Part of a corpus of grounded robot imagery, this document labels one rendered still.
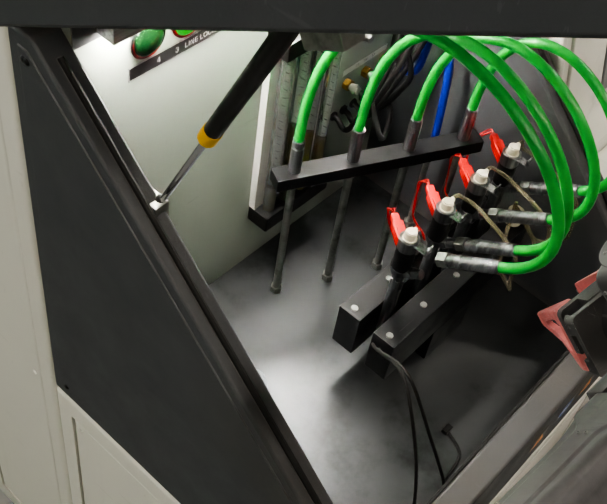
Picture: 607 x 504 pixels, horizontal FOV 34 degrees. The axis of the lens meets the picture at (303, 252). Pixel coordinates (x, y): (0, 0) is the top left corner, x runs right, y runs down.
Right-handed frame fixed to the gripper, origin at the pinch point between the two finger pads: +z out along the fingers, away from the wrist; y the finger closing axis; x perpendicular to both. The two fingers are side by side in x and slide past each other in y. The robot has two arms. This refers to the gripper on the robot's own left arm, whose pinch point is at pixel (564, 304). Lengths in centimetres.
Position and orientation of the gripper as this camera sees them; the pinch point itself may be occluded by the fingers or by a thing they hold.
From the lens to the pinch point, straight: 97.6
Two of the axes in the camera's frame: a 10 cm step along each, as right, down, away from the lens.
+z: -3.6, -0.7, 9.3
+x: 4.9, 8.3, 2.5
